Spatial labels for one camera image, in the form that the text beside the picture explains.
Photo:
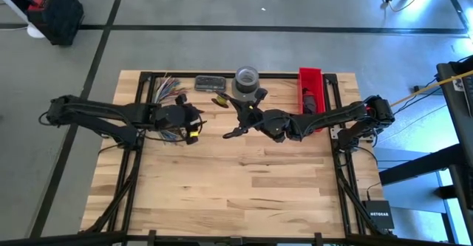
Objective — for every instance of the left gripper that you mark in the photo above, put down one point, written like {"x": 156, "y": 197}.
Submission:
{"x": 177, "y": 116}

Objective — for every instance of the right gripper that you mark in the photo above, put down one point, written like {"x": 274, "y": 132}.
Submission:
{"x": 255, "y": 116}

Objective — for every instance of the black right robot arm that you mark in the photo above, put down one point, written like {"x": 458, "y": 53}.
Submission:
{"x": 332, "y": 113}

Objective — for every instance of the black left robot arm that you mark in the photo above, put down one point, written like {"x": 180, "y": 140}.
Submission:
{"x": 111, "y": 118}

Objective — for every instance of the black tape roll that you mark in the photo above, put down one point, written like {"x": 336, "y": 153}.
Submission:
{"x": 240, "y": 85}

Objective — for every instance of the dark plastic parts case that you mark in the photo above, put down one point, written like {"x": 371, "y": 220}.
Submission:
{"x": 210, "y": 83}

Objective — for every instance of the dark tool in bin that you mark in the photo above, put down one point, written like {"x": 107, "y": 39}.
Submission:
{"x": 309, "y": 100}

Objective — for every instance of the red plastic bin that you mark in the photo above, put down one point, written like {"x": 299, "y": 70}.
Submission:
{"x": 311, "y": 78}

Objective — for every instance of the black computer tower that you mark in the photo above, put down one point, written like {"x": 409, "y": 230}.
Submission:
{"x": 63, "y": 17}

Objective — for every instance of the white rounded floor object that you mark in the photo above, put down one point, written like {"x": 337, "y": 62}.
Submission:
{"x": 35, "y": 32}

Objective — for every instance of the black desk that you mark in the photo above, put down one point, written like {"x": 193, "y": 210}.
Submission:
{"x": 460, "y": 128}

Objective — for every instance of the grey duct tape roll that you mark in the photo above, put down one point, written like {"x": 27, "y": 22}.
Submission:
{"x": 240, "y": 96}

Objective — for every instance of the black aluminium table frame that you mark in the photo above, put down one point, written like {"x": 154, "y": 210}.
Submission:
{"x": 281, "y": 75}

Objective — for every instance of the black Netgear network switch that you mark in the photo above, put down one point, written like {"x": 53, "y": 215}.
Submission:
{"x": 377, "y": 214}

